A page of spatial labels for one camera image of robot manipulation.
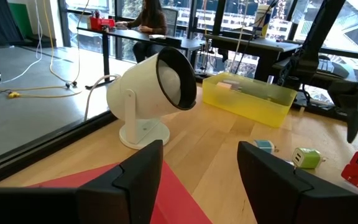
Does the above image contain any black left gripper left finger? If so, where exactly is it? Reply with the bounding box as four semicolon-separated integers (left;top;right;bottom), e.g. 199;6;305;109
0;139;164;224

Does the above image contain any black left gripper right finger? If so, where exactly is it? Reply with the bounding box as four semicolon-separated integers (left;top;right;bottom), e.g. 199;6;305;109
237;141;358;224

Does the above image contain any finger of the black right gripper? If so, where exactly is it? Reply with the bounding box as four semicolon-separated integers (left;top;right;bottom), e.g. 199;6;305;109
346;100;358;144

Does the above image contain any green white wall charger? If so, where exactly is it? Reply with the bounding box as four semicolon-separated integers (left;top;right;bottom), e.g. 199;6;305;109
291;147;328;170

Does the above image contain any teal small wall charger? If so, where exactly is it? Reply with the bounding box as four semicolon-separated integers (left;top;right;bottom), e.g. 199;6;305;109
253;139;280;155

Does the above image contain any black office desk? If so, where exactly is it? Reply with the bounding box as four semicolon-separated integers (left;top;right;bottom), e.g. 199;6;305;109
76;26;205;91

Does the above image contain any grey office chair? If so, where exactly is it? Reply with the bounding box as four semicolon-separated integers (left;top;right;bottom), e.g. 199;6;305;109
162;6;180;37

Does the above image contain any red translucent plastic bin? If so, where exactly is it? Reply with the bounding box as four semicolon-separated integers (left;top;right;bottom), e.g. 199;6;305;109
26;160;214;224

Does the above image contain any yellow translucent plastic bin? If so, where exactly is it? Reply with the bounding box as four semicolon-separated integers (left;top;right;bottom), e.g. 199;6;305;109
201;72;298;129

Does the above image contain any dark standing desk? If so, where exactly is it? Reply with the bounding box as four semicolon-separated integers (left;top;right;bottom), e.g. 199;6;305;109
203;32;303;83

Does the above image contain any white cylindrical container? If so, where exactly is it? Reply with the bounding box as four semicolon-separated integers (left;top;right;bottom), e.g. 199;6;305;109
254;3;273;39

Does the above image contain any red storage box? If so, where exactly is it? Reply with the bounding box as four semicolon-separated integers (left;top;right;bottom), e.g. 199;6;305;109
89;16;117;32

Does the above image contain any person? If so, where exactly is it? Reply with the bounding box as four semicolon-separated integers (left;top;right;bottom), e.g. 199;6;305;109
116;0;169;63

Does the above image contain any green board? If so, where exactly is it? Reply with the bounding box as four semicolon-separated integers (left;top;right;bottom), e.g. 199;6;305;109
8;2;34;40

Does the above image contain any white lamp cable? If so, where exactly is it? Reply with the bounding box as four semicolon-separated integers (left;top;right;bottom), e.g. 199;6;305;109
83;73;121;122

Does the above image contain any yellow floor cable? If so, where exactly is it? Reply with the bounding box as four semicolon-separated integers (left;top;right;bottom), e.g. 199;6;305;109
6;0;90;100

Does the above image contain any white floor cable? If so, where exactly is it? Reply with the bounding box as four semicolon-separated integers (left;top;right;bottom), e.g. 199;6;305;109
0;0;43;86

